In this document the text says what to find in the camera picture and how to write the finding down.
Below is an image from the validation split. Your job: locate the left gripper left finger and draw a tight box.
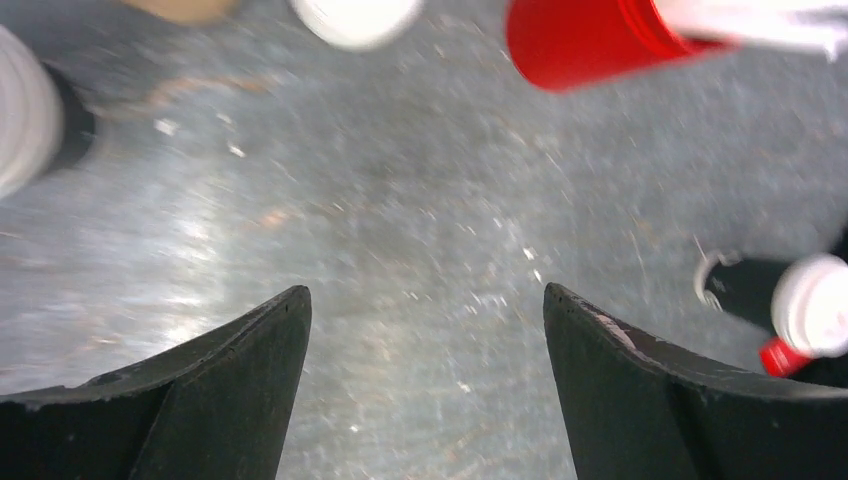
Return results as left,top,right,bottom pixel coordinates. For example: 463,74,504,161
1,286,312,479

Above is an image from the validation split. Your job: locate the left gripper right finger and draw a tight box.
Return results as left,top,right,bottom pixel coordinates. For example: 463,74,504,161
543,283,847,479

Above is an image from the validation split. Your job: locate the black paper coffee cup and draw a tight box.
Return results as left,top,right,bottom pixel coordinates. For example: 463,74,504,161
693,251,792,334

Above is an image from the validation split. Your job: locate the white cup lid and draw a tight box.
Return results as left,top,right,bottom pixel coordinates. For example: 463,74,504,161
771,254,847,359

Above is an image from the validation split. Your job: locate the stack of paper cups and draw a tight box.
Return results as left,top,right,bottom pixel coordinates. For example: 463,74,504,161
1,27,100,199

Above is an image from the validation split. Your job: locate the red tag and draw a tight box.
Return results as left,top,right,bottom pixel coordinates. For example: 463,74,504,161
759,336,813,378

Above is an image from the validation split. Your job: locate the red straw holder cup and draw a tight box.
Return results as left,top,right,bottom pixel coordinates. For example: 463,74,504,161
505,0,730,91

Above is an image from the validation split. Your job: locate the brown cardboard cup carrier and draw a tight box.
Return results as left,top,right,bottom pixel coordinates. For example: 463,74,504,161
121,0,241,26

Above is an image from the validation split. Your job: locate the stack of white lids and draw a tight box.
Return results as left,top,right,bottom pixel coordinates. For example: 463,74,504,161
290,0,425,51

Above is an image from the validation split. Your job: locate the bundle of wrapped straws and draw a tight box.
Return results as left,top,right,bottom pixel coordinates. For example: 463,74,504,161
654,0,847,62

